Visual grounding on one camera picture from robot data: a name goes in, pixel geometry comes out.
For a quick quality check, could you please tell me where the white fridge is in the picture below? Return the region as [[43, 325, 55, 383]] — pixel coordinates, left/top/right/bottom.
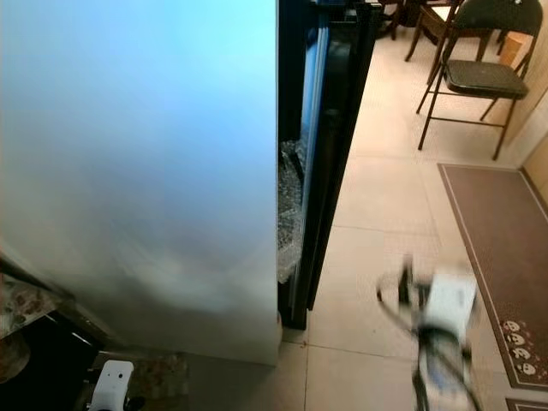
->
[[0, 0, 282, 367]]

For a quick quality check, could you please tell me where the black fridge door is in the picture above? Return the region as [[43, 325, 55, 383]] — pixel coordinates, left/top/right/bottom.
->
[[276, 0, 384, 331]]

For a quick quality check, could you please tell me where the floral patterned cloth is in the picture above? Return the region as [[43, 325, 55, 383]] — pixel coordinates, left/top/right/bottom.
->
[[0, 272, 63, 384]]

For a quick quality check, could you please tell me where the clear bubble wrap sheet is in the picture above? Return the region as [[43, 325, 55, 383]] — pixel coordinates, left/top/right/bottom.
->
[[277, 137, 309, 283]]

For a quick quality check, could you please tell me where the dark wooden chair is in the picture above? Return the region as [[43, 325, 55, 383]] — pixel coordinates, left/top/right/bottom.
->
[[381, 0, 465, 63]]

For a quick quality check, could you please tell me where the black folding chair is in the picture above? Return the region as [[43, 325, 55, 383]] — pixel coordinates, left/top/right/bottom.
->
[[416, 0, 532, 162]]

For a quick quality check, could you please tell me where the brown mat with paw prints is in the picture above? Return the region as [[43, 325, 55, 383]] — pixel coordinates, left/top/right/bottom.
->
[[438, 162, 548, 392]]

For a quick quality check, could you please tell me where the brown cardboard box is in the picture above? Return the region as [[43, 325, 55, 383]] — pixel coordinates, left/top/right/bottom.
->
[[499, 30, 542, 71]]

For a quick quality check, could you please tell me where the brown bordered door mat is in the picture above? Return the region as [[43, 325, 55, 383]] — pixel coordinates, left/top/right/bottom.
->
[[503, 396, 548, 411]]

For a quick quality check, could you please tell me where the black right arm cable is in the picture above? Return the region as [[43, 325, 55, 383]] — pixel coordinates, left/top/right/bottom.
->
[[376, 259, 429, 328]]

